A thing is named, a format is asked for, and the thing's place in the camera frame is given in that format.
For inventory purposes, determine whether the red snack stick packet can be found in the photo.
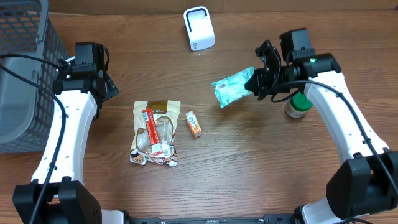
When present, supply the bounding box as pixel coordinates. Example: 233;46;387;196
142;108;164;156

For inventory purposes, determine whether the green lid jar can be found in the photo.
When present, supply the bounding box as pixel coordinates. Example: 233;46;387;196
285;92;313;118

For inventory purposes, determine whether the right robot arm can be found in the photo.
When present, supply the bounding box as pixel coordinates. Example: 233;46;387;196
245;28;397;223

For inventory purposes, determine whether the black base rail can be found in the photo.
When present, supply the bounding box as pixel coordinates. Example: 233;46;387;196
125;214;304;224

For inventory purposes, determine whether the brown white snack bag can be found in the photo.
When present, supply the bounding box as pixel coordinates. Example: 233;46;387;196
129;100;181;167

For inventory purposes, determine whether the teal wet wipes pack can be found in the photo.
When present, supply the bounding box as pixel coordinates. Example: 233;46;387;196
211;67;254;108

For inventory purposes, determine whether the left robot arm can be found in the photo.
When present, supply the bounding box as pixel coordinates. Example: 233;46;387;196
12;42;129;223

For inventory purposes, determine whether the white barcode scanner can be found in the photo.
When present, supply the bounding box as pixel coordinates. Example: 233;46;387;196
183;6;215;51

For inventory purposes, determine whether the orange Kleenex tissue pack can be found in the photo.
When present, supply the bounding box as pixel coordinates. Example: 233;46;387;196
185;111;202;138

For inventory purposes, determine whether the grey plastic mesh basket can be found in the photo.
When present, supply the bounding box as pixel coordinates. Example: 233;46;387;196
1;0;69;154

